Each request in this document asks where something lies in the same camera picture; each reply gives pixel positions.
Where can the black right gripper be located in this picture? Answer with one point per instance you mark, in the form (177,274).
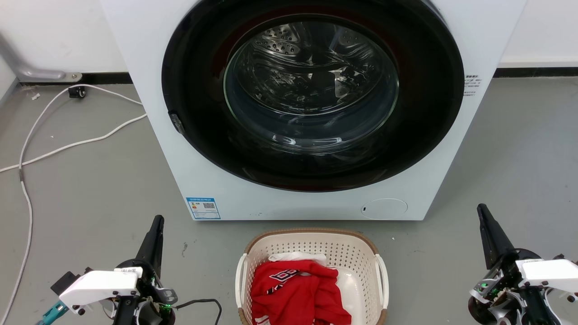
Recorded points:
(505,289)

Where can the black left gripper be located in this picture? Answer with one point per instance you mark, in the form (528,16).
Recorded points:
(153,289)

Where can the white perforated laundry basket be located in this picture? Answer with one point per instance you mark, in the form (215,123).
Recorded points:
(356,253)

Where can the blue energy label sticker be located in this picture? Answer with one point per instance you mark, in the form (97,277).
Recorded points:
(203,208)

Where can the round white filter cover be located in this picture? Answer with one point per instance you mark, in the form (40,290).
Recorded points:
(384,209)

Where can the red garment with white print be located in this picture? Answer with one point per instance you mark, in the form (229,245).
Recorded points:
(293,293)

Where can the small printed text sticker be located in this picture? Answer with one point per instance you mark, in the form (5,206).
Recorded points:
(472,85)

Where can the small black caster wheel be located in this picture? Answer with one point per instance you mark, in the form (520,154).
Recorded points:
(76,92)

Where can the white front-load washing machine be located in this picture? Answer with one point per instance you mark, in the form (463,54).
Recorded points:
(149,54)

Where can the grey metal pipe with foot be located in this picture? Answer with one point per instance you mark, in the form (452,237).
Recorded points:
(27,67)

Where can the black round glass washer door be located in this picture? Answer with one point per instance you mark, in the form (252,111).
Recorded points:
(311,90)

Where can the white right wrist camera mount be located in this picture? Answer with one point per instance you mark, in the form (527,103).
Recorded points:
(551,273)

